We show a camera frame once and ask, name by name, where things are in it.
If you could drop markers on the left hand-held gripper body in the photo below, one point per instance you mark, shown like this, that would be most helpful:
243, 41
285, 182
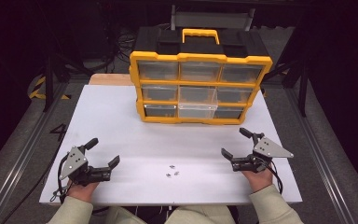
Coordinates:
74, 161

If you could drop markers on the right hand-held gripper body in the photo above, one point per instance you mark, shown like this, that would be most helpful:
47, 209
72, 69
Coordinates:
268, 149

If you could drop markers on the person's left hand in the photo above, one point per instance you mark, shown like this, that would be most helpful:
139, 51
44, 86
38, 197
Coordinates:
82, 192

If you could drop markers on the person's right hand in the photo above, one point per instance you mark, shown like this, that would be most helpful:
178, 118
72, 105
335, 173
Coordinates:
258, 181

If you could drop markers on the person's left leg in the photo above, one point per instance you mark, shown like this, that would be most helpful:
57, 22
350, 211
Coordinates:
121, 216

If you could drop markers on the person's leg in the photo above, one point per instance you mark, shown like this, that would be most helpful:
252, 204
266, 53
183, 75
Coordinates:
121, 216
195, 215

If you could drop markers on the clear plastic drawer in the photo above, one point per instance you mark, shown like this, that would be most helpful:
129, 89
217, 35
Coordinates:
197, 95

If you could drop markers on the wooden board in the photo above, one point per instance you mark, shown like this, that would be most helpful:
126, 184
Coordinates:
110, 79

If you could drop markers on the person's right leg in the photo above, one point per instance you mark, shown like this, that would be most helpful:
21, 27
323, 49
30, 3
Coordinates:
195, 215

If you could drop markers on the black metal stand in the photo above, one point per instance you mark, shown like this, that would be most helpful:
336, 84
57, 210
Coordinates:
303, 84
49, 81

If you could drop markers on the yellow black floor tape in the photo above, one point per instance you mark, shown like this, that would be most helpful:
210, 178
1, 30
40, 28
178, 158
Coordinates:
37, 88

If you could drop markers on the yellow black drawer organizer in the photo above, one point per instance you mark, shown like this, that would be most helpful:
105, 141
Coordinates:
199, 49

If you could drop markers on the set of clear organizer drawers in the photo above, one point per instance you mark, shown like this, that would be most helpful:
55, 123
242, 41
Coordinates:
158, 70

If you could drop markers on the grey metal floor rail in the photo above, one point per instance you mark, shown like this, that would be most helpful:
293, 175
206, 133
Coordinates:
15, 168
323, 161

